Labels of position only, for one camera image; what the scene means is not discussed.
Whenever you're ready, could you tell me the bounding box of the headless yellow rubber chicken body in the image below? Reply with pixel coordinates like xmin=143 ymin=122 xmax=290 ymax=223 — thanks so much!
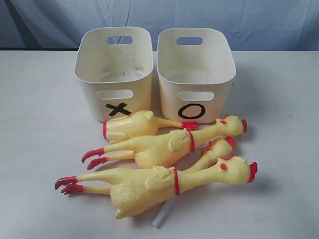
xmin=102 ymin=110 xmax=197 ymax=144

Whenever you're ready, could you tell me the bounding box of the broken chicken head with tube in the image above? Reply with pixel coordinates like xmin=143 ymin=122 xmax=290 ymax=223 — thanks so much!
xmin=152 ymin=136 xmax=236 ymax=228

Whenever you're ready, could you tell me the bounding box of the large whole yellow rubber chicken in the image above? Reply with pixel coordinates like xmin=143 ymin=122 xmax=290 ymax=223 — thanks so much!
xmin=55 ymin=155 xmax=258 ymax=219

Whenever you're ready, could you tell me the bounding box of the cream bin marked O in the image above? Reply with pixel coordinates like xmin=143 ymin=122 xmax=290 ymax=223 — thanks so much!
xmin=157 ymin=28 xmax=236 ymax=123

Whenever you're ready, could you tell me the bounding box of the cream bin marked X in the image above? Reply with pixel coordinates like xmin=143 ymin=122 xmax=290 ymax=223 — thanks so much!
xmin=75 ymin=26 xmax=153 ymax=122

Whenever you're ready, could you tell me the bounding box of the white backdrop curtain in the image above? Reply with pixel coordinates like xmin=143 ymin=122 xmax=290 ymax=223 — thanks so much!
xmin=0 ymin=0 xmax=319 ymax=51

